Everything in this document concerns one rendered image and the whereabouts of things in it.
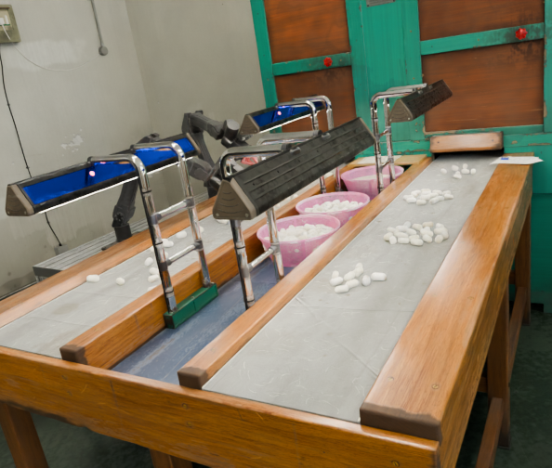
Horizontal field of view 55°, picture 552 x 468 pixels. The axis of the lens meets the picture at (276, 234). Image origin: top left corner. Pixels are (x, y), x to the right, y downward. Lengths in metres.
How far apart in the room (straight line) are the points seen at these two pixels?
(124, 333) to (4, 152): 2.62
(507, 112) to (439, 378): 1.73
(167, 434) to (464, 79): 1.92
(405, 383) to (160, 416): 0.47
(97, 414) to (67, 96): 3.10
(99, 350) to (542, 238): 1.98
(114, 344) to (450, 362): 0.73
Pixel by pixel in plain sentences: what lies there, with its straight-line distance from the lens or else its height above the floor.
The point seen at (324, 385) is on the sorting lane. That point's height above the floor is 0.74.
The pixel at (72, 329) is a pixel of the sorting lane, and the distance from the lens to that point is 1.38.
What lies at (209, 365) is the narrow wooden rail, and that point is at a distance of 1.01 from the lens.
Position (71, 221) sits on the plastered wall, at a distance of 4.03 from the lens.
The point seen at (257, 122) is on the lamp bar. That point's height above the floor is 1.08.
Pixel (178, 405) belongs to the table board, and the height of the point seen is 0.71.
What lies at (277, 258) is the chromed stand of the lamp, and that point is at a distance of 1.31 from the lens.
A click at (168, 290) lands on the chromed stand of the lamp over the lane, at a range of 1.35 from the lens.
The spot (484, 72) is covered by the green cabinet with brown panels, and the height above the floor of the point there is 1.11.
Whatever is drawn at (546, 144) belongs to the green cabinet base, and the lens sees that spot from 2.47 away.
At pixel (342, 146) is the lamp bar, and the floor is 1.07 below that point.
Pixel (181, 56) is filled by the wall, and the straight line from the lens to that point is 4.23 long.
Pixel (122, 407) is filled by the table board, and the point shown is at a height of 0.67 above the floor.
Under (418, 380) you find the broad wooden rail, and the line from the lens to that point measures 0.90.
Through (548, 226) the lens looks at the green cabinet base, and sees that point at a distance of 2.60.
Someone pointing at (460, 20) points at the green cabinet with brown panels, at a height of 1.32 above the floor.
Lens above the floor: 1.27
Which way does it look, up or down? 18 degrees down
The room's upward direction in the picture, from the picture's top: 9 degrees counter-clockwise
